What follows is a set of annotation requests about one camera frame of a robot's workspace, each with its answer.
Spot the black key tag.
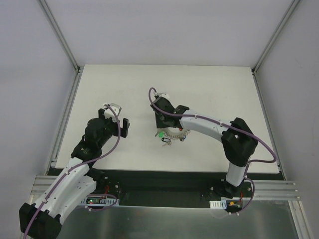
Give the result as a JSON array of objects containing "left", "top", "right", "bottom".
[{"left": 161, "top": 137, "right": 172, "bottom": 146}]

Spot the metal key organiser ring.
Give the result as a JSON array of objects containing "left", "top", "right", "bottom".
[{"left": 159, "top": 128, "right": 191, "bottom": 141}]

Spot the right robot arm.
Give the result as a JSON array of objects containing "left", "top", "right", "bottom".
[{"left": 151, "top": 96, "right": 258, "bottom": 199}]

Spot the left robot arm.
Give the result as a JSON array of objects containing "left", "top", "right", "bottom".
[{"left": 19, "top": 104, "right": 130, "bottom": 239}]

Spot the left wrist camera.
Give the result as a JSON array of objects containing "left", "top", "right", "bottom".
[{"left": 103, "top": 103, "right": 122, "bottom": 119}]

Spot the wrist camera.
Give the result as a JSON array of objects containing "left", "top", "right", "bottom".
[
  {"left": 154, "top": 93, "right": 169, "bottom": 99},
  {"left": 103, "top": 103, "right": 122, "bottom": 119}
]

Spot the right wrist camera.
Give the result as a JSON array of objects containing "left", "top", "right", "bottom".
[{"left": 154, "top": 93, "right": 169, "bottom": 99}]

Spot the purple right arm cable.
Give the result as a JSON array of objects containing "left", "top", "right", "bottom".
[{"left": 148, "top": 87, "right": 277, "bottom": 220}]

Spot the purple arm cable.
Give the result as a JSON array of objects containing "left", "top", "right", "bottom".
[
  {"left": 148, "top": 87, "right": 277, "bottom": 220},
  {"left": 23, "top": 104, "right": 121, "bottom": 239}
]

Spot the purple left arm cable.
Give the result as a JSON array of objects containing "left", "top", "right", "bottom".
[{"left": 23, "top": 104, "right": 121, "bottom": 239}]

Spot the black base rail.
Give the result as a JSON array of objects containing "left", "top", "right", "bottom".
[{"left": 76, "top": 169, "right": 260, "bottom": 207}]

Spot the left white cable duct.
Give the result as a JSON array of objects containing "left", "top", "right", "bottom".
[{"left": 79, "top": 197, "right": 120, "bottom": 207}]

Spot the white cable duct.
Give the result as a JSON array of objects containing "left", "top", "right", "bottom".
[
  {"left": 209, "top": 200, "right": 227, "bottom": 210},
  {"left": 79, "top": 197, "right": 120, "bottom": 207}
]

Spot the right white cable duct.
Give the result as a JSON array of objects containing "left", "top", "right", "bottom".
[{"left": 209, "top": 200, "right": 227, "bottom": 210}]

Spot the aluminium frame left post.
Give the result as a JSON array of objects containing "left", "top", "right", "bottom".
[{"left": 37, "top": 0, "right": 81, "bottom": 73}]

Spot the aluminium frame post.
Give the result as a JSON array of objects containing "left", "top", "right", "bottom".
[
  {"left": 252, "top": 0, "right": 303, "bottom": 76},
  {"left": 37, "top": 0, "right": 81, "bottom": 73}
]

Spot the aluminium frame right post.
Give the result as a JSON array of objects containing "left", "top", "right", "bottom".
[{"left": 252, "top": 0, "right": 303, "bottom": 76}]

